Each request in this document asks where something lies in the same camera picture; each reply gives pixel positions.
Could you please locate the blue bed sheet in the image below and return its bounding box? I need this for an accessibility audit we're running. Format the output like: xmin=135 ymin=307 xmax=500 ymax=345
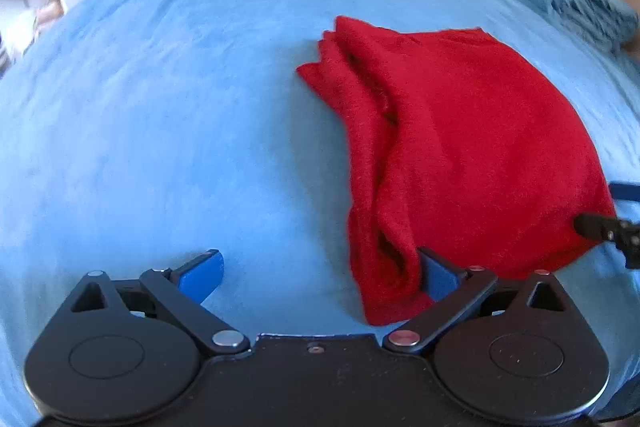
xmin=1 ymin=0 xmax=639 ymax=426

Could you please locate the red knitted garment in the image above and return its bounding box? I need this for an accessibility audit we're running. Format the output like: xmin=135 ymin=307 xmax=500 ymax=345
xmin=298 ymin=16 xmax=615 ymax=326

